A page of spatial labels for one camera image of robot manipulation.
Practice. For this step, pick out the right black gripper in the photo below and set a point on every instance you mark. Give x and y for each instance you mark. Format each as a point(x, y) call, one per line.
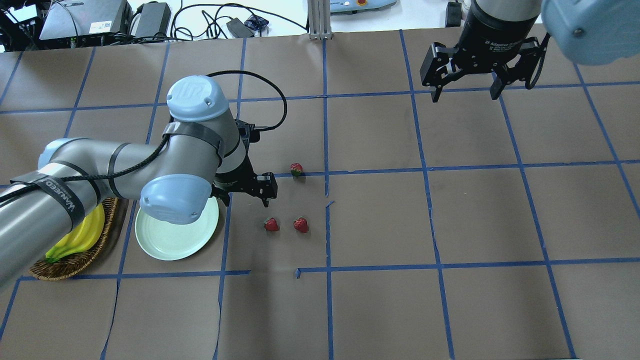
point(492, 37)

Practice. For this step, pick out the light green plate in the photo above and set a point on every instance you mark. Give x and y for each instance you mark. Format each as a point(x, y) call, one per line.
point(166, 241)

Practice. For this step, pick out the red strawberry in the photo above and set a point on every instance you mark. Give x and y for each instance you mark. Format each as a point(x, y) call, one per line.
point(271, 224)
point(301, 225)
point(296, 169)

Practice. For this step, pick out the yellow banana bunch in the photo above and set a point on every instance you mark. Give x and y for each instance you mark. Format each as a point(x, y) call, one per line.
point(81, 238)

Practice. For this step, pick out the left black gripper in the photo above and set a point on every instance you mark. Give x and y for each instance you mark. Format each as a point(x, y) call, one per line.
point(239, 178)

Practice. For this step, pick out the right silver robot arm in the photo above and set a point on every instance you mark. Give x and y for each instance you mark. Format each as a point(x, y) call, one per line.
point(587, 32)

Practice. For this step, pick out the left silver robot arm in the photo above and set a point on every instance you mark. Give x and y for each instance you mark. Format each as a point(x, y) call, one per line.
point(203, 153)

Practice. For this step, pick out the wicker basket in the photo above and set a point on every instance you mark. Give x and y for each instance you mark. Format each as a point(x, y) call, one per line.
point(74, 264)

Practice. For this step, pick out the aluminium frame post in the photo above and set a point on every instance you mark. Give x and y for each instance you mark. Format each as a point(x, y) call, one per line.
point(318, 17)

